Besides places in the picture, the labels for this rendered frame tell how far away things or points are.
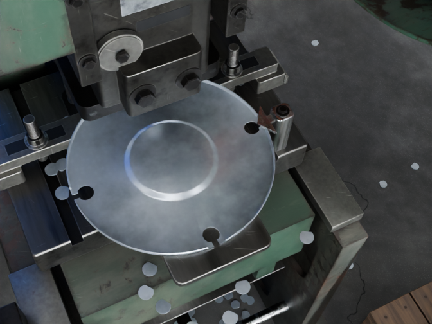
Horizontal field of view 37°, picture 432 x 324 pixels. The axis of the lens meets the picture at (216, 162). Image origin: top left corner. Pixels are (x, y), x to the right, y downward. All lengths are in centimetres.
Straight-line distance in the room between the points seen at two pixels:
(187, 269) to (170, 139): 19
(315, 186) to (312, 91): 95
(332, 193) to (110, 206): 38
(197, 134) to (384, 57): 128
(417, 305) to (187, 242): 63
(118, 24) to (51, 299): 44
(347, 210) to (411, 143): 93
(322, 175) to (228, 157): 22
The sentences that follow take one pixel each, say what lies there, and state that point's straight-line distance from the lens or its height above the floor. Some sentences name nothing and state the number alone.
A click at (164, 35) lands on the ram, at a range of 76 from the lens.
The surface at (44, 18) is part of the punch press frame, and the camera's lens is 61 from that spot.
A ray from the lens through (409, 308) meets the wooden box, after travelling 134.
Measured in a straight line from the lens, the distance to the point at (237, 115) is 95.
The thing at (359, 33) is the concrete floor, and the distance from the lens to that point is 217.
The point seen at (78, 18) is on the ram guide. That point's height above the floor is 109.
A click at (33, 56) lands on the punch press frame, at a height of 107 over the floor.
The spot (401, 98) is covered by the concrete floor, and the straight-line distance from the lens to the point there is 204.
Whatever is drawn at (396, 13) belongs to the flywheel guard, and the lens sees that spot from 88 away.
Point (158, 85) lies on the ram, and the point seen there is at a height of 94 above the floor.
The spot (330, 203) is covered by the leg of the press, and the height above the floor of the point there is 64.
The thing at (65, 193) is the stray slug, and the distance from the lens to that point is 98.
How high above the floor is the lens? 156
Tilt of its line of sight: 59 degrees down
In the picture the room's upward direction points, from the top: 5 degrees clockwise
